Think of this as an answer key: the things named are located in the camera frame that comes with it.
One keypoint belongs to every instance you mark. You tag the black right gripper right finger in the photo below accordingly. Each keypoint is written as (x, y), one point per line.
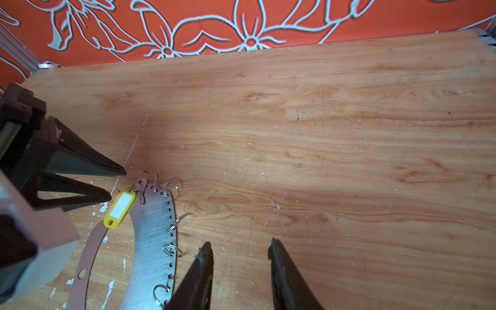
(290, 291)

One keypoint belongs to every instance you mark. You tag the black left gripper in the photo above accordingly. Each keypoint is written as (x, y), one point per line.
(34, 147)

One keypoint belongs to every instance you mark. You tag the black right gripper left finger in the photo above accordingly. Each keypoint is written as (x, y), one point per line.
(195, 290)

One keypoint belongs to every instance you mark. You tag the yellow key tag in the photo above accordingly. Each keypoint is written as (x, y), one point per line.
(124, 201)

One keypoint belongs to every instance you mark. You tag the aluminium frame corner post left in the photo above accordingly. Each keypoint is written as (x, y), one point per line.
(21, 53)

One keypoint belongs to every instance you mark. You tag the aluminium frame corner post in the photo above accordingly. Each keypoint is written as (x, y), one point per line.
(487, 34)
(21, 53)

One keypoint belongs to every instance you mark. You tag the aluminium frame corner post right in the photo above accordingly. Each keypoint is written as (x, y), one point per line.
(487, 34)

